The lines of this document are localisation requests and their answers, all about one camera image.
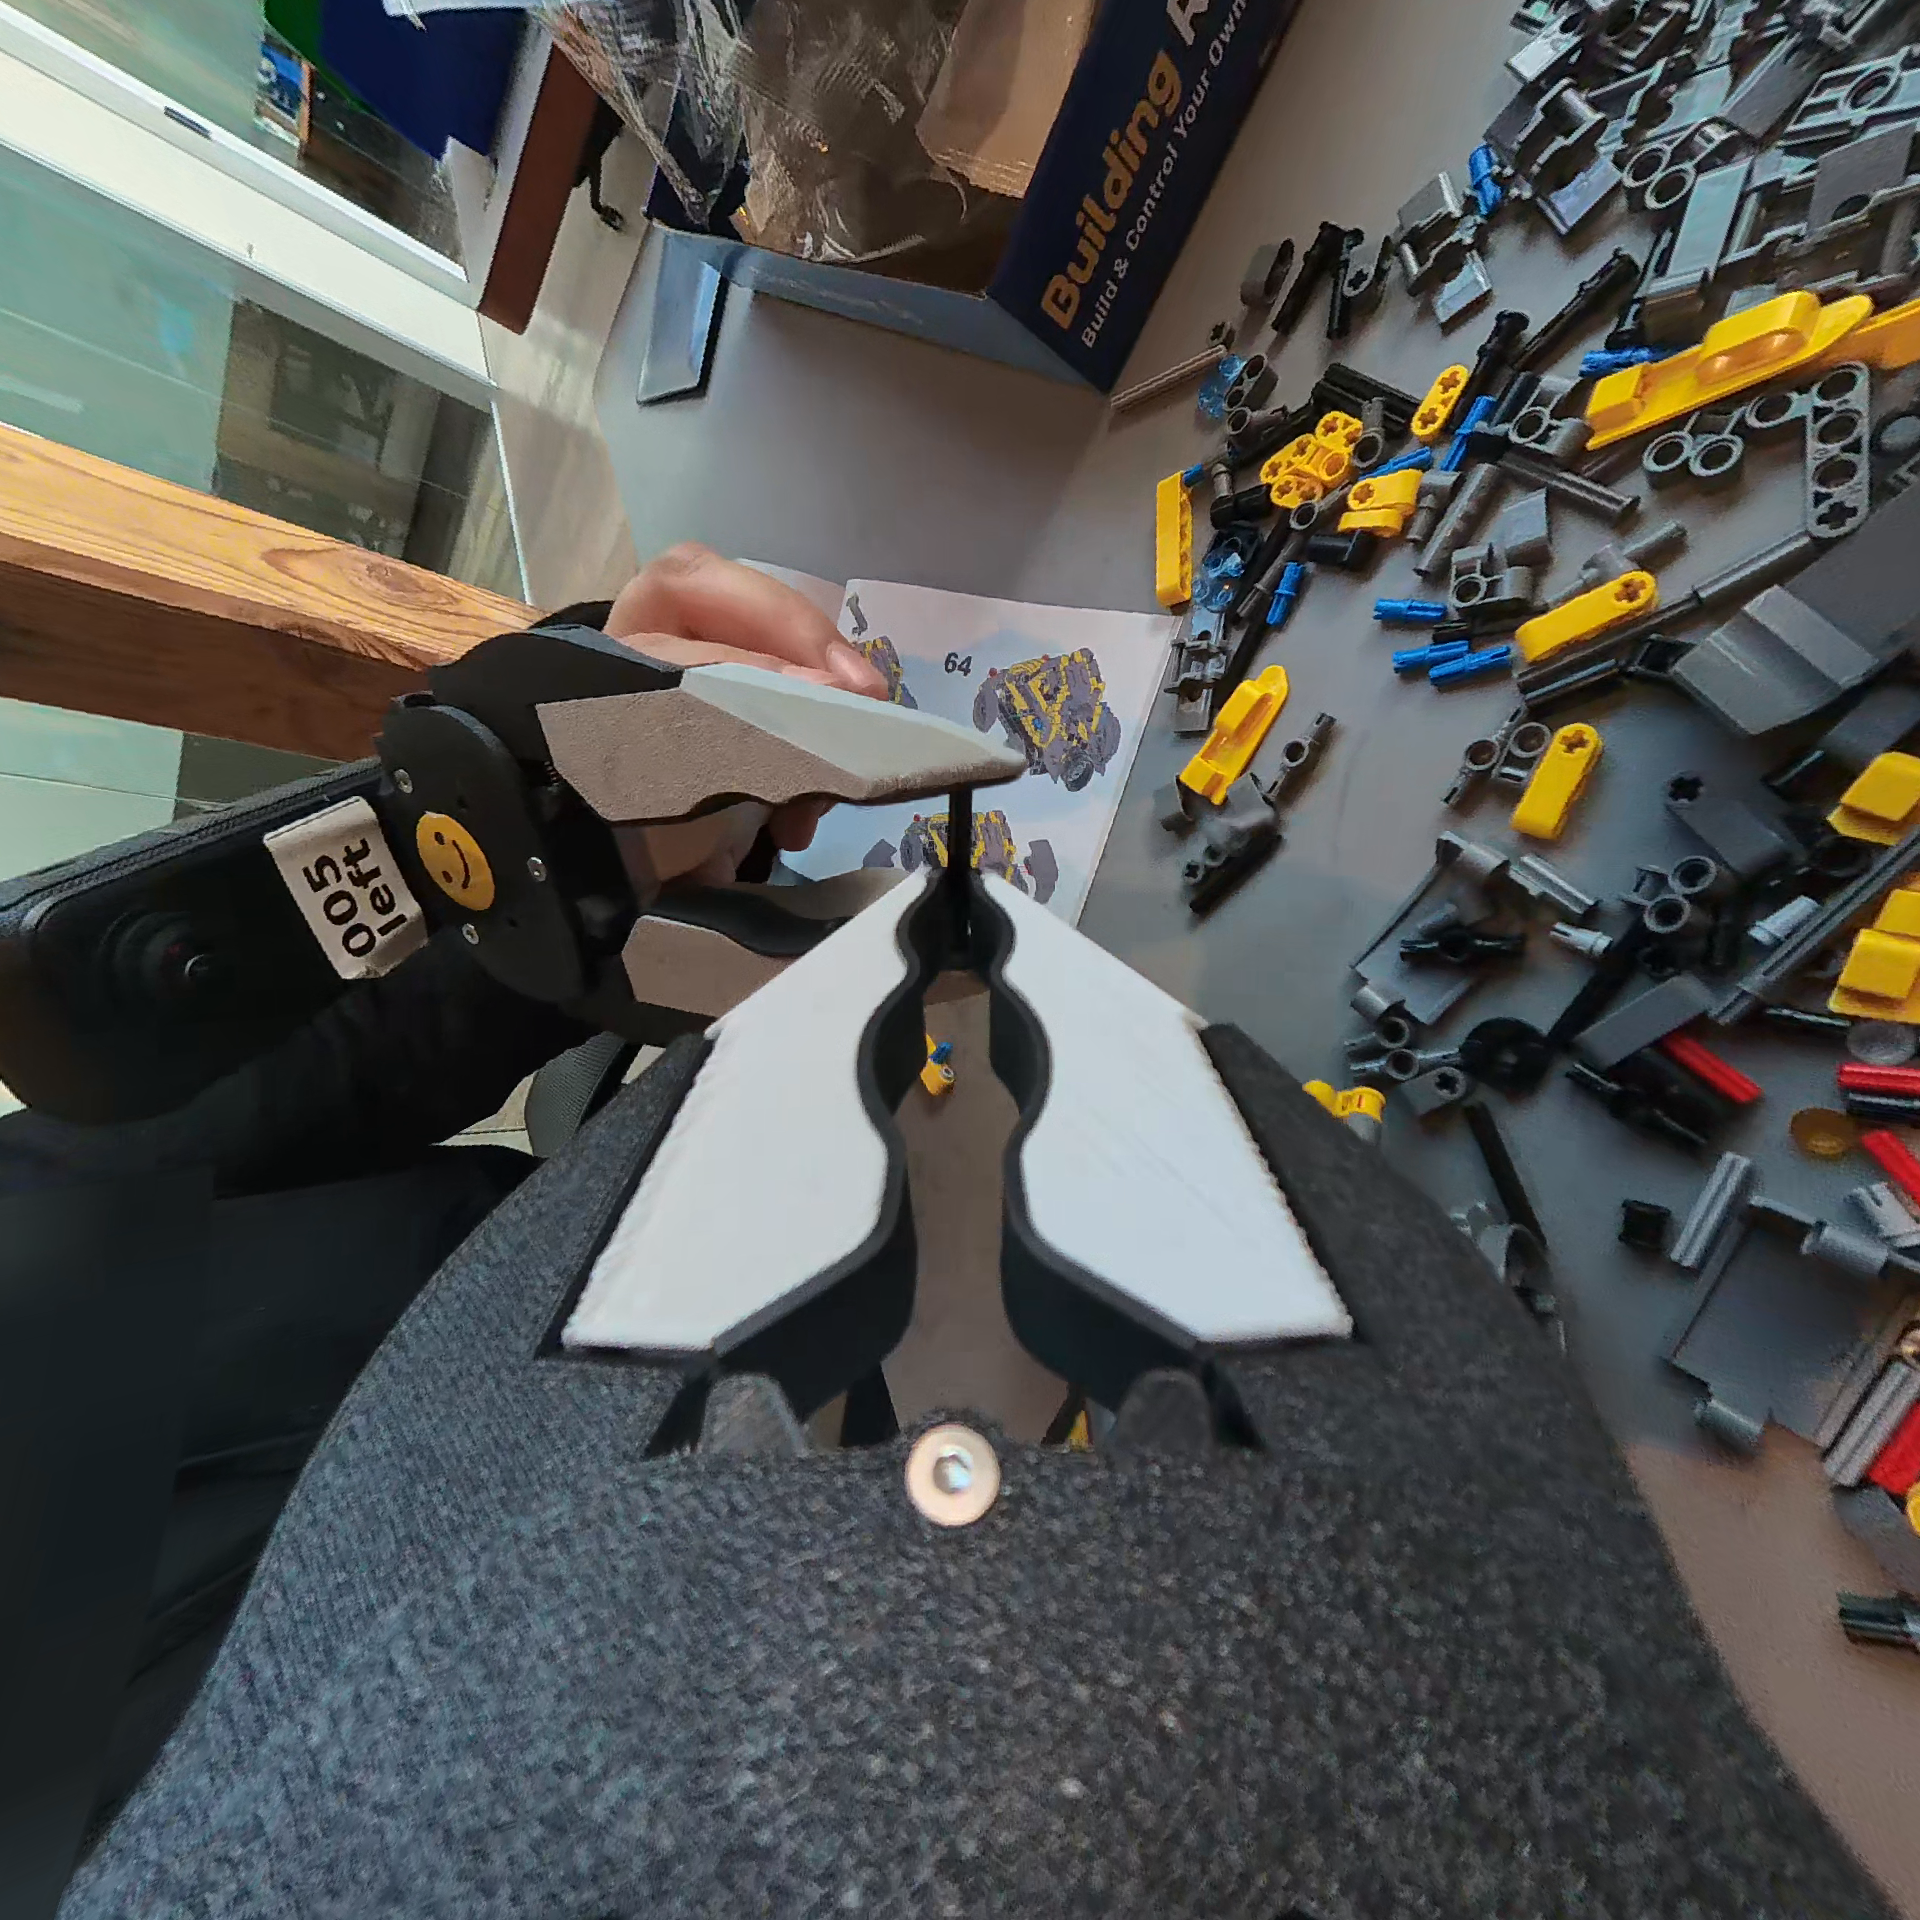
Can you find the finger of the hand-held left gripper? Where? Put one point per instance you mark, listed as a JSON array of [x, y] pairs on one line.
[[780, 744], [735, 943]]

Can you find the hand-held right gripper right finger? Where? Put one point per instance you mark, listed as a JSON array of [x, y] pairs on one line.
[[1169, 1185]]

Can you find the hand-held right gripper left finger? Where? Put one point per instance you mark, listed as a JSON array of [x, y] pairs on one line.
[[751, 1185]]

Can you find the person's left forearm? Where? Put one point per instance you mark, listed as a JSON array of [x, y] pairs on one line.
[[375, 1079]]

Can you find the grey desk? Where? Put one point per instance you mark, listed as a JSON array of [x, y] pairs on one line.
[[900, 451]]

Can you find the person's left hand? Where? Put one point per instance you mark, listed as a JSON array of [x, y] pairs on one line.
[[735, 613]]

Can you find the open instruction booklet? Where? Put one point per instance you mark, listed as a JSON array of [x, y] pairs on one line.
[[1111, 630]]

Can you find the person's dark clothing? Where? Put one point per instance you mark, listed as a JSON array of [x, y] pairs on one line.
[[150, 1424]]

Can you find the blue cardboard kit box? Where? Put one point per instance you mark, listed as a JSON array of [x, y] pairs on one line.
[[1111, 194]]

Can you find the clear plastic bags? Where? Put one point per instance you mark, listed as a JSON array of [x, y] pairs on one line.
[[841, 105]]

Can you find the pile of small brick parts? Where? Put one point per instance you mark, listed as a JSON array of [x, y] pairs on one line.
[[1652, 601]]

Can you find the blue tub with green lid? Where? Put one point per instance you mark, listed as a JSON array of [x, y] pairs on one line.
[[420, 60]]

